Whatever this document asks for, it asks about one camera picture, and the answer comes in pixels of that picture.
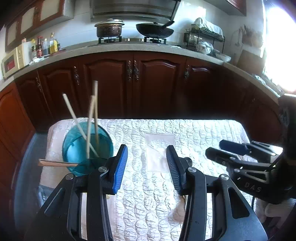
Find white gloved hand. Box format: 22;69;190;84
255;198;295;228

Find wooden chopstick leaning out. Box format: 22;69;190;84
38;159;78;167

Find teal rimmed floral utensil cup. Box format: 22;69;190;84
62;121;115;178

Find white quilted table cloth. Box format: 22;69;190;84
40;117;262;241

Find red wooden base cabinets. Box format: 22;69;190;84
0;51;285;209

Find wooden chopstick left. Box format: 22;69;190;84
62;93;98;157

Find wooden chopstick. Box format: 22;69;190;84
93;80;99;152
86;95;95;159
62;93;98;157

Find wooden chopstick middle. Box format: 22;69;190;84
86;95;95;159

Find black dish rack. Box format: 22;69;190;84
183;25;225;53

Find gas stove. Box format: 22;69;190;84
87;36;173;47

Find wooden chopstick right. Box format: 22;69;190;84
93;80;99;152

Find black wok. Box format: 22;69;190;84
136;21;174;39

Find cream microwave oven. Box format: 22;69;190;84
1;42;32;78

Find yellow oil bottle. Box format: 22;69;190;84
50;32;58;54

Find brown cooking pot with lid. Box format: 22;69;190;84
94;18;125;38

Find red label sauce bottle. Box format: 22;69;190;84
36;36;43;58

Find steel range hood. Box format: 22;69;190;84
90;0;181;23

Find red wooden upper cabinet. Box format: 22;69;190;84
4;1;75;51

